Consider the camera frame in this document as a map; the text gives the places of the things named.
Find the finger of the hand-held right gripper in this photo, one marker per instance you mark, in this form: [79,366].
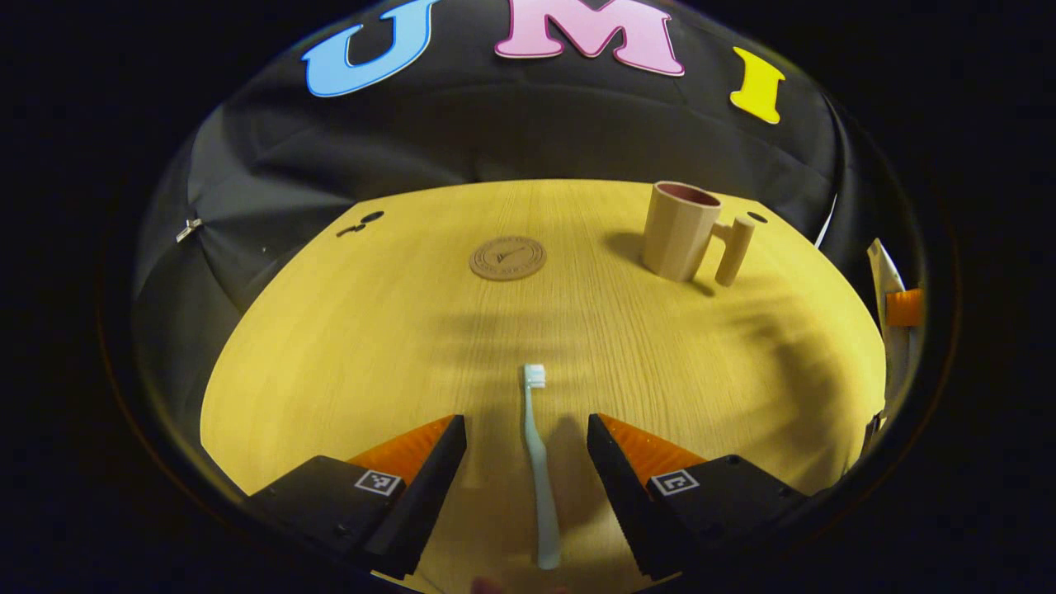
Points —
[904,307]

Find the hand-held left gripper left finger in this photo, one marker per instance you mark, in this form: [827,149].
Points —
[425,503]

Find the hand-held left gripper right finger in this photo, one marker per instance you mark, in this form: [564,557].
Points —
[627,503]

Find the pale green toothbrush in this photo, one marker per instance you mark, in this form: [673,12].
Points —
[540,478]

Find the round brown coaster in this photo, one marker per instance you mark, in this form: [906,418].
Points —
[508,258]

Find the wooden desktop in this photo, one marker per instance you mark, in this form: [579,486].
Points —
[371,346]

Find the silver cloth clip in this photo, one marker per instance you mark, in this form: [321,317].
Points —
[188,229]

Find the black backdrop cloth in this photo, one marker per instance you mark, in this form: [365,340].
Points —
[495,124]

